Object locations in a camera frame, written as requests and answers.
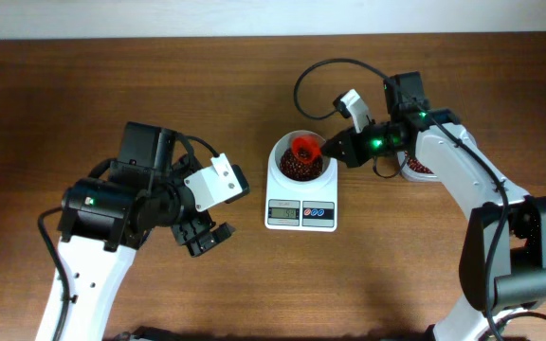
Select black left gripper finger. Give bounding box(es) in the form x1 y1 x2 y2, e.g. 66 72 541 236
171 217 207 245
188 223 235 258

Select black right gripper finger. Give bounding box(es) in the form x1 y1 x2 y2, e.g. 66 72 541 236
321 146 354 166
320 127 355 151

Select red plastic measuring scoop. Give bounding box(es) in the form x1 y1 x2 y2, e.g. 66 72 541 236
290 135 321 165

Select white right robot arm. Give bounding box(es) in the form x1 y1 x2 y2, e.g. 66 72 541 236
321 72 546 340

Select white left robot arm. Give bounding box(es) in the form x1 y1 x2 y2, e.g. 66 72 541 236
36 122 249 340

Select white digital kitchen scale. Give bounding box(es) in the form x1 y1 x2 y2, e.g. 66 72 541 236
264 168 338 232

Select white round bowl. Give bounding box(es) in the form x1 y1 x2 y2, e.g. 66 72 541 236
268 130 337 187

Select red beans in container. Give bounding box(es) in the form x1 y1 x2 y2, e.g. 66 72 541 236
405 153 433 175

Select clear plastic bean container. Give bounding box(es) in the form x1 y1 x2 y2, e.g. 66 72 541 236
397 152 439 182

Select red beans in bowl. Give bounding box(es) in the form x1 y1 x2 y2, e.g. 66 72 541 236
280 149 323 182

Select black right camera cable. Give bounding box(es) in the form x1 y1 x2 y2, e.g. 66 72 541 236
293 57 546 341

